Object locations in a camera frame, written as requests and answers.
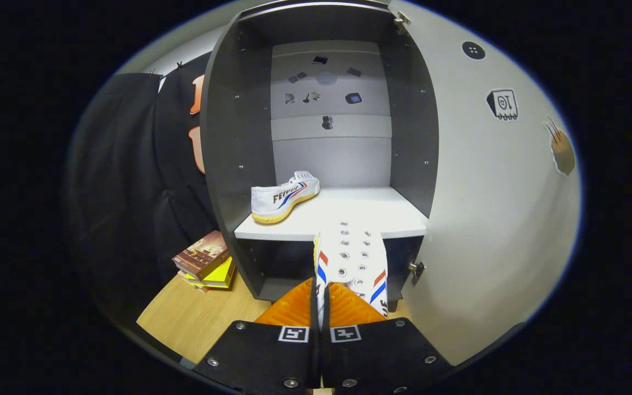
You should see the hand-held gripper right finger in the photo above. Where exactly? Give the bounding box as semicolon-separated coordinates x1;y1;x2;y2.
319;281;454;395

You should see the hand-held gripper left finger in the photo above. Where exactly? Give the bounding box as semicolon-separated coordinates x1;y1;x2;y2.
191;277;322;395

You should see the white striped canvas shoe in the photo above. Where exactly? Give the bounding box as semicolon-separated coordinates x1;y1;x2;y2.
250;171;321;224
313;221;389;330

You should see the beige shoe cabinet door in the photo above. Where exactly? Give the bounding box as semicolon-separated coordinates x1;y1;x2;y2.
387;0;583;367

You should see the grey shoe cabinet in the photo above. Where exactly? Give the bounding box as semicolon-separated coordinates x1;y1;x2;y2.
201;0;440;312

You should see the yellow book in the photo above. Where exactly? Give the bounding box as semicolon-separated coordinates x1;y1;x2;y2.
182;257;236;291

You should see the brown book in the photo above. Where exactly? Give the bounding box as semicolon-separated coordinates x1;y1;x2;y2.
172;230;230;280

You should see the black backdrop cloth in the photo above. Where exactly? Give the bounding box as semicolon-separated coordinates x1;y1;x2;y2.
66;52;221;330

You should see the row of black cloth clips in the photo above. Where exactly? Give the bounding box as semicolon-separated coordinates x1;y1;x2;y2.
149;60;185;75

